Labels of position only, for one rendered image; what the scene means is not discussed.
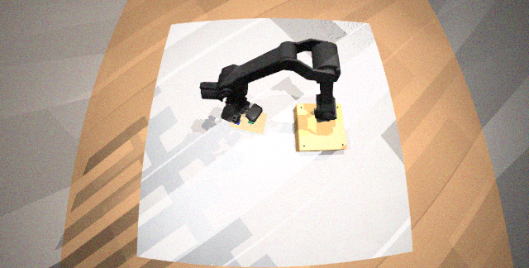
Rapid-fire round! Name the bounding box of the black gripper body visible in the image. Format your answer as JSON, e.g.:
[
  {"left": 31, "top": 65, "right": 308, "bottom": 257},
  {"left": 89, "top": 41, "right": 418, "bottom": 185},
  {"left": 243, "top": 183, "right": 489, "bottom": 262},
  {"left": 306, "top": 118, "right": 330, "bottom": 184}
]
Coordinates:
[{"left": 226, "top": 95, "right": 263, "bottom": 122}]

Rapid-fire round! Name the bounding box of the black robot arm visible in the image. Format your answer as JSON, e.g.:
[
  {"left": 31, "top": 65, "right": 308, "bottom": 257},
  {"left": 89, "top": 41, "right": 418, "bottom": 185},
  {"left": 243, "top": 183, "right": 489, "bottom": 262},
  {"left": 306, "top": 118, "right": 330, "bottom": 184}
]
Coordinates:
[{"left": 199, "top": 38, "right": 341, "bottom": 123}]

